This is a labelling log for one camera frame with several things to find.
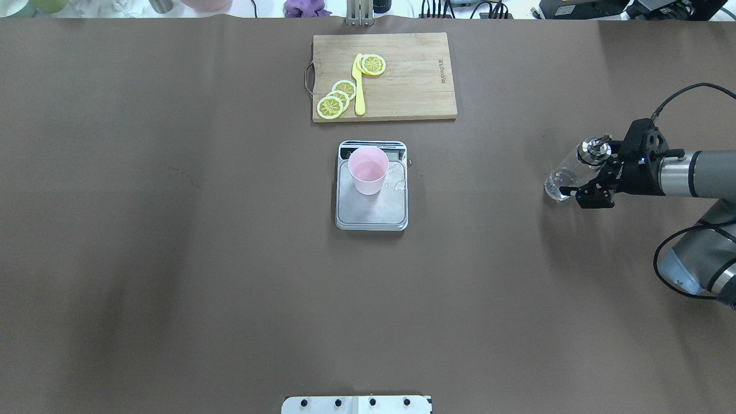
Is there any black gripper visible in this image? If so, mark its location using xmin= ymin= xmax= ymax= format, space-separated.
xmin=559 ymin=118 xmax=685 ymax=209

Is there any glass sauce bottle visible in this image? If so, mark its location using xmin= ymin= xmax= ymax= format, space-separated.
xmin=545 ymin=134 xmax=612 ymax=201

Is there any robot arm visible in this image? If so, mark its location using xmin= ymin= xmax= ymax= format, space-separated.
xmin=545 ymin=118 xmax=735 ymax=308

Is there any silver electronic kitchen scale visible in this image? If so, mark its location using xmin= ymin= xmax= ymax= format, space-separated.
xmin=335 ymin=140 xmax=408 ymax=231

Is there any bamboo cutting board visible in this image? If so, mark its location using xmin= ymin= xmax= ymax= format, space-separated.
xmin=311 ymin=32 xmax=458 ymax=122

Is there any yellow plastic knife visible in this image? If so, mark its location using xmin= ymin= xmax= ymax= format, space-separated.
xmin=351 ymin=59 xmax=366 ymax=116

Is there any lemon slice pair top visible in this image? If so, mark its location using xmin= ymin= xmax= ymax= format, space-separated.
xmin=361 ymin=54 xmax=386 ymax=76

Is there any lemon slice middle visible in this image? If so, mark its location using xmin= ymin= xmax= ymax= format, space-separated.
xmin=326 ymin=91 xmax=351 ymax=111

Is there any lemon slice pair under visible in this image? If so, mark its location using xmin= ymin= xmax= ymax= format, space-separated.
xmin=354 ymin=54 xmax=365 ymax=74

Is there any lemon slice back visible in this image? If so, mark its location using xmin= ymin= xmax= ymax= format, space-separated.
xmin=332 ymin=79 xmax=357 ymax=100

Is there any lemon slice front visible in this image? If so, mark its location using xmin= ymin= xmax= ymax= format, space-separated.
xmin=315 ymin=95 xmax=345 ymax=120

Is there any purple cloth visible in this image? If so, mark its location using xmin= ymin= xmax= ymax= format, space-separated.
xmin=283 ymin=0 xmax=332 ymax=18

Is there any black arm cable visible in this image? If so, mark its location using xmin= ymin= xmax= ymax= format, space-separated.
xmin=650 ymin=83 xmax=736 ymax=122

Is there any aluminium frame post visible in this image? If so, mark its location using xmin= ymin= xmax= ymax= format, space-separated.
xmin=346 ymin=0 xmax=375 ymax=27

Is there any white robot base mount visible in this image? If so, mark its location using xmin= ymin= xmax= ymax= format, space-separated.
xmin=281 ymin=394 xmax=433 ymax=413

